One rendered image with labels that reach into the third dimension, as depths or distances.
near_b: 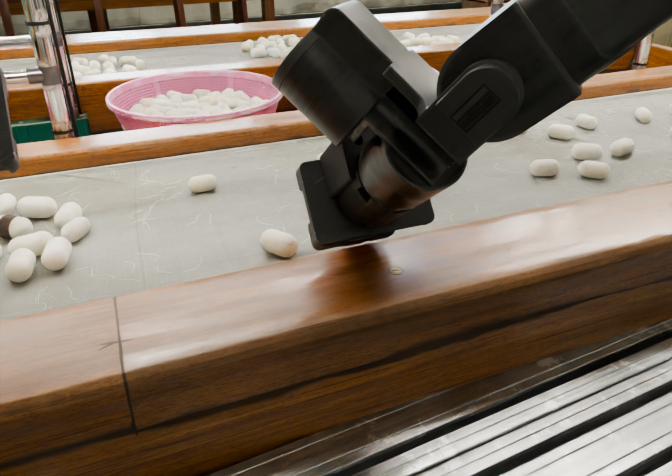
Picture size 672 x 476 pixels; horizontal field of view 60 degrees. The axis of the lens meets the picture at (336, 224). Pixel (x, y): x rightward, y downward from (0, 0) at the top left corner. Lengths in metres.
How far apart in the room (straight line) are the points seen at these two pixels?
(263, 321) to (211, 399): 0.06
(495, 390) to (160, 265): 0.30
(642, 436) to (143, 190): 0.53
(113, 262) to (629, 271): 0.45
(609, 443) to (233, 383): 0.28
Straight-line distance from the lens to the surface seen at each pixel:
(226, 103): 0.98
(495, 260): 0.49
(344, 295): 0.43
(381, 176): 0.37
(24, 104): 1.08
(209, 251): 0.54
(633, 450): 0.50
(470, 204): 0.63
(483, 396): 0.50
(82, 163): 0.76
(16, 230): 0.61
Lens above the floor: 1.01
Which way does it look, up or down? 28 degrees down
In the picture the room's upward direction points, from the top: straight up
